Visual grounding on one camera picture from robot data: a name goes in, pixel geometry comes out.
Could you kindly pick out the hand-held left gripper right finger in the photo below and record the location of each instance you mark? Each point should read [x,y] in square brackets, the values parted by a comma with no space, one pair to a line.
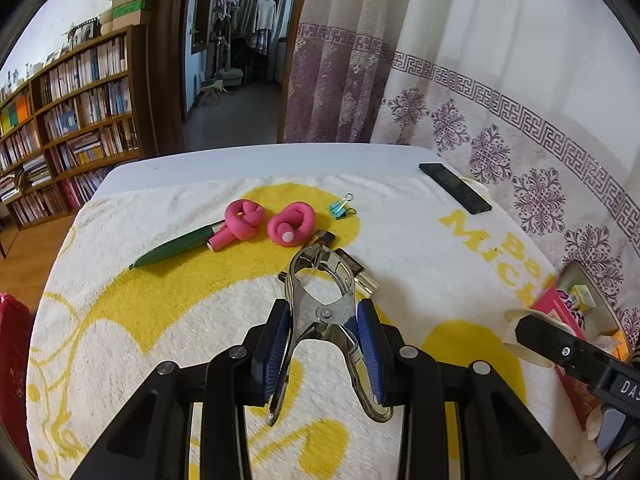
[372,360]

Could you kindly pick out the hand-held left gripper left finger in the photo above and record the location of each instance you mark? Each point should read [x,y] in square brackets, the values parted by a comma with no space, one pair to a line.
[277,360]

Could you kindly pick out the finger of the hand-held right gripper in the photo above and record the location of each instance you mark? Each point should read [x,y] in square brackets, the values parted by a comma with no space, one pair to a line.
[560,350]

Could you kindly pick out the purple leopard print plush toy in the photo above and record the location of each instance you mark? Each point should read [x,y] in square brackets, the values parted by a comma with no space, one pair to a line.
[575,316]

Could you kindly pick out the pink rectangular box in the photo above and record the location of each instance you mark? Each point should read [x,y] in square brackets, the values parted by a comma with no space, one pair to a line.
[552,307]

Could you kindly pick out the white tape roll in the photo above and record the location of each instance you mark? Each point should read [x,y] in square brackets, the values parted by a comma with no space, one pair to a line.
[515,345]

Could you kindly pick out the small black fob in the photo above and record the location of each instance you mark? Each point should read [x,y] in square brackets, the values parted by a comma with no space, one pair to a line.
[325,237]

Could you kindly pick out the pink foam hair curler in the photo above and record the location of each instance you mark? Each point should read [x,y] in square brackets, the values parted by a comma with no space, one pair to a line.
[242,220]
[292,222]

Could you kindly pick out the dark green pen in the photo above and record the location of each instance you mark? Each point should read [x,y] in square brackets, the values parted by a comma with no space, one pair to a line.
[175,247]

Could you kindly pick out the person's right hand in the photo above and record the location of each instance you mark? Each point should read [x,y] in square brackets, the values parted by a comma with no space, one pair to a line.
[595,445]

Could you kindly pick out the amber soft cube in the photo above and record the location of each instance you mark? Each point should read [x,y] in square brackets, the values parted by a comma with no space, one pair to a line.
[621,345]

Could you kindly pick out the small yellow white carton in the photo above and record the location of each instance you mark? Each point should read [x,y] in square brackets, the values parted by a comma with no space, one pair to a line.
[584,297]

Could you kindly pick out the white yellow printed towel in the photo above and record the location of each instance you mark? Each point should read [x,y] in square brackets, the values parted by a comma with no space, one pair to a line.
[175,320]

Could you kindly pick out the green binder clip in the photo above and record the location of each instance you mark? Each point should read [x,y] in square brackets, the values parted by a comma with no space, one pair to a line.
[340,208]

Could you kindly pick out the black smartphone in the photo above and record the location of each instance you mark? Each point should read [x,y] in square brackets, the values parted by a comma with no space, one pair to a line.
[455,187]

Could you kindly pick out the white purple patterned curtain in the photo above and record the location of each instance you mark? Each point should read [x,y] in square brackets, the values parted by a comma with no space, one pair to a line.
[500,85]

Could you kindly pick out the small wooden stool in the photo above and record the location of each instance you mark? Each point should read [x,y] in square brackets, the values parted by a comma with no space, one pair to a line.
[214,91]

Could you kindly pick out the gathered purple patterned curtain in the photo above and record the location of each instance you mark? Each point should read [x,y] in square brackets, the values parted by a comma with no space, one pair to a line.
[340,60]

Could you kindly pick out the wooden bookshelf with books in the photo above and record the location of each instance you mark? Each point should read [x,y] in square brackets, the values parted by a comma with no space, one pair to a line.
[75,125]

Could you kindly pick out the coat rack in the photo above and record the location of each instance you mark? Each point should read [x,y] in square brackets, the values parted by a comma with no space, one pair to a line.
[223,35]

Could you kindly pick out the white hanging sweater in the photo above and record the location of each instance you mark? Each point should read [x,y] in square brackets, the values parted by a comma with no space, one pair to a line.
[266,12]

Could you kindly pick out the brown cardboard box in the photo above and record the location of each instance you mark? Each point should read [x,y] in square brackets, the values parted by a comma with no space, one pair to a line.
[132,21]

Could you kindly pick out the green cardboard box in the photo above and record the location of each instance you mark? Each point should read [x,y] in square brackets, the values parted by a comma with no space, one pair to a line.
[131,9]

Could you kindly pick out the brown wooden door frame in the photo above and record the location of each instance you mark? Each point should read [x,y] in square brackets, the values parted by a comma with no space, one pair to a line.
[167,60]

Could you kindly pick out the picture frame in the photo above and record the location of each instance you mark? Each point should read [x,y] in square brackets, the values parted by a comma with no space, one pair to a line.
[86,31]

